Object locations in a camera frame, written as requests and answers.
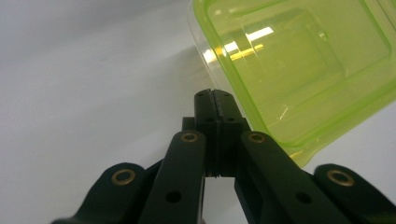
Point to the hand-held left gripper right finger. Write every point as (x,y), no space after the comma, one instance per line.
(230,124)

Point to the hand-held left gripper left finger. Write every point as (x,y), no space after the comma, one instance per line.
(204,124)

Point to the green plastic container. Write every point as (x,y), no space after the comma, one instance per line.
(299,77)

